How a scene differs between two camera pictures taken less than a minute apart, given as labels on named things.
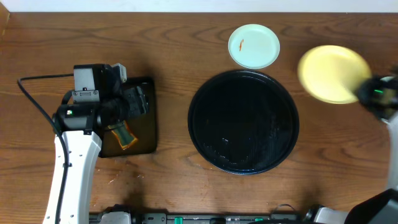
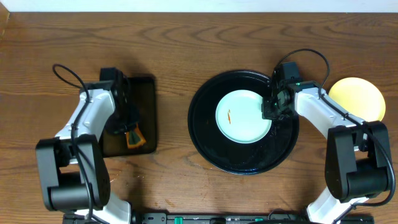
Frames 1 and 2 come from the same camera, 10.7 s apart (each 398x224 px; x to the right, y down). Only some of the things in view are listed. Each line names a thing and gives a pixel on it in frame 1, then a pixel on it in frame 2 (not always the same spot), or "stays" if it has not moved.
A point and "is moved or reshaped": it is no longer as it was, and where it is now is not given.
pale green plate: (254, 46) → (239, 116)
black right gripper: (364, 83) → (266, 112)
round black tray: (243, 122) stays
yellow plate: (331, 73) is moved or reshaped
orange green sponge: (124, 135) is moved or reshaped
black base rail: (141, 218) stays
